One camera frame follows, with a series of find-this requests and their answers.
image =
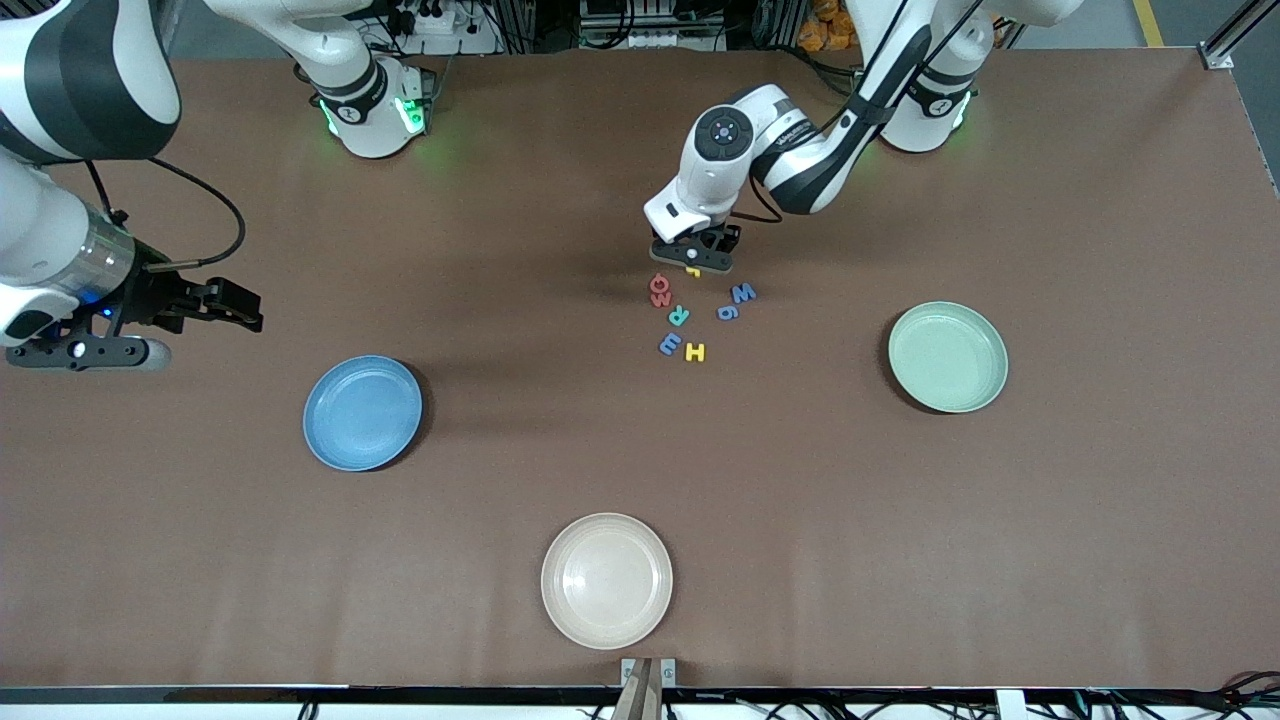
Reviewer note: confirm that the blue foam lowercase m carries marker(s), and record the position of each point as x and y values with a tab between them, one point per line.
670	345

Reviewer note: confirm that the green plate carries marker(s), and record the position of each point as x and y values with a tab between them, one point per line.
947	357

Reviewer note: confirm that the teal foam letter R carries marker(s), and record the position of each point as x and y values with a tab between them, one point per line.
678	316

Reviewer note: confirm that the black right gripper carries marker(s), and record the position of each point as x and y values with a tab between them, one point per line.
158	297

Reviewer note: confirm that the aluminium frame profile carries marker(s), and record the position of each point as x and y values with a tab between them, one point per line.
1215	55

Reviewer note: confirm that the blue foam lowercase g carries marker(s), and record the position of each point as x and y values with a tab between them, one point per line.
728	312

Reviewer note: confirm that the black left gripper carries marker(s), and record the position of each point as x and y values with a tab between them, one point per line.
722	239

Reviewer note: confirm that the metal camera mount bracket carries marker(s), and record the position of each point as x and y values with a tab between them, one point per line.
645	690

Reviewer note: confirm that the yellow foam uppercase H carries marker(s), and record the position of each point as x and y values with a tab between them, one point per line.
695	352

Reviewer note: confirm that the white electronics box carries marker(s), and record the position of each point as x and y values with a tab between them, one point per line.
640	38

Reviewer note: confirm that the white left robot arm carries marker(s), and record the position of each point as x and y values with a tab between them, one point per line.
725	135

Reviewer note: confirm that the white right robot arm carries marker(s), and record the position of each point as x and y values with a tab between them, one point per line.
60	70

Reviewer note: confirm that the blue foam letter W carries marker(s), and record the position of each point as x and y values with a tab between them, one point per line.
743	293

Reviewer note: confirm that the orange packets pile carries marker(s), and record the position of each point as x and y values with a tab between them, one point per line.
820	35

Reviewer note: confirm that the beige plate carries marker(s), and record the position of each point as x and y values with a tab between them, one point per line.
607	580

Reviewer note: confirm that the blue plate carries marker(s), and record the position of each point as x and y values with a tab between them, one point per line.
362	413

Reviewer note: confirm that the white power strip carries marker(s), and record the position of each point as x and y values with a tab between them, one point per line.
440	30

